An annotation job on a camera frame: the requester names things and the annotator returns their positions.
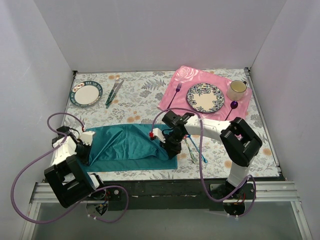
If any teal cloth napkin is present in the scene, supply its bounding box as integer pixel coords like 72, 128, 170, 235
83, 124, 178, 172

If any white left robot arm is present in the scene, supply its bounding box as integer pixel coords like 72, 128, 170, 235
44, 126, 107, 208

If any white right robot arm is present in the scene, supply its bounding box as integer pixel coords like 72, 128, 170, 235
149, 108, 263, 203

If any iridescent gold spoon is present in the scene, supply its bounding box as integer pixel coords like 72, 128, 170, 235
184, 136, 197, 164

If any iridescent blue fork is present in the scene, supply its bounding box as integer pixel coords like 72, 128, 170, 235
187, 135, 208, 164

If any pink floral placemat cloth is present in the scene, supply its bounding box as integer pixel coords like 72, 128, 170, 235
158, 65, 252, 121

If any blue floral white plate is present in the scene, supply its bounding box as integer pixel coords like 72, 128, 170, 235
186, 83, 225, 113

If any purple metallic fork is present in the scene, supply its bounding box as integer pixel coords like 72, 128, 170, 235
167, 82, 182, 109

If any green rimmed white plate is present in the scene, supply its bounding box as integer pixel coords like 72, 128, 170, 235
69, 81, 103, 108

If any purple metallic spoon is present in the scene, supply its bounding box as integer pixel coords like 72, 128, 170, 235
225, 101, 238, 120

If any cream ceramic mug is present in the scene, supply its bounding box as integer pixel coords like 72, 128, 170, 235
226, 80, 251, 101

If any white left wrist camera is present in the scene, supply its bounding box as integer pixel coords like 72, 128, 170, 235
79, 131, 95, 146

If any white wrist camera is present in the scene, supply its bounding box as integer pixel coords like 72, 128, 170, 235
149, 128, 166, 143
79, 131, 95, 146

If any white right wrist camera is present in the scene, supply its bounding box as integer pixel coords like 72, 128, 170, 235
149, 128, 166, 143

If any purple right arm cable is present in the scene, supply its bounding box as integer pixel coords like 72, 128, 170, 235
151, 107, 257, 219

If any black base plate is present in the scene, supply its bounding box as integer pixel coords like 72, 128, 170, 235
42, 174, 287, 212

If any green handled knife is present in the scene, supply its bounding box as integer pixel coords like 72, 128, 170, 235
105, 80, 124, 109

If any green handled fork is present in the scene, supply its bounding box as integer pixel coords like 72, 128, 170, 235
105, 75, 120, 105

